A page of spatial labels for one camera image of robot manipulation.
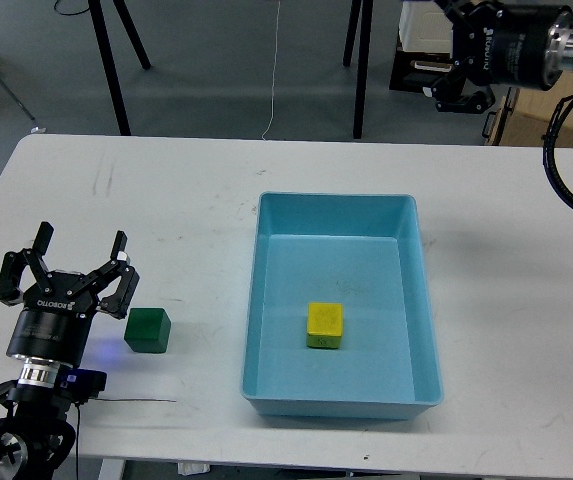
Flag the white hanging cord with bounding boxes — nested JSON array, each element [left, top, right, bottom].
[[260, 0, 282, 142]]

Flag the black tripod legs right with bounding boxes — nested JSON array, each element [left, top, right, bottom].
[[342, 0, 374, 139]]

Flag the black tripod legs left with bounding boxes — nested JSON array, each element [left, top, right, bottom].
[[85, 0, 152, 137]]

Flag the green wooden block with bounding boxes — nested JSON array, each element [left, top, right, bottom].
[[124, 307, 172, 354]]

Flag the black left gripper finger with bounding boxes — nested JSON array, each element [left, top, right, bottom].
[[75, 230, 140, 319], [0, 221, 54, 306]]

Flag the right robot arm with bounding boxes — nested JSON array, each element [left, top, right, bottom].
[[436, 1, 573, 91]]

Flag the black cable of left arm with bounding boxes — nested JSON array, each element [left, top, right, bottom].
[[0, 382, 177, 480]]

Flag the wooden box with black handles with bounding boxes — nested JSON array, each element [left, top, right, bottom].
[[484, 75, 573, 148]]

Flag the white storage bin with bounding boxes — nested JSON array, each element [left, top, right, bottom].
[[399, 1, 452, 54]]

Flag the black tripod legs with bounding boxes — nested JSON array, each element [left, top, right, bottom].
[[342, 0, 374, 139], [85, 0, 152, 137]]

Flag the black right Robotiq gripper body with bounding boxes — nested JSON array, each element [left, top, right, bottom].
[[453, 2, 573, 91]]

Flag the yellow wooden block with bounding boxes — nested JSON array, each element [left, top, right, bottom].
[[306, 302, 344, 349]]

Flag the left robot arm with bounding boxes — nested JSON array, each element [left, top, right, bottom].
[[0, 222, 139, 479]]

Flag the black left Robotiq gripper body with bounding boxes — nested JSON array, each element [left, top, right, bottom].
[[6, 271, 98, 368]]

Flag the light blue plastic box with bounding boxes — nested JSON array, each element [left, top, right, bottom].
[[241, 192, 444, 420]]

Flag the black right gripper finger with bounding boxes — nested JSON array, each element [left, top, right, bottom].
[[434, 0, 486, 25], [423, 64, 495, 114]]

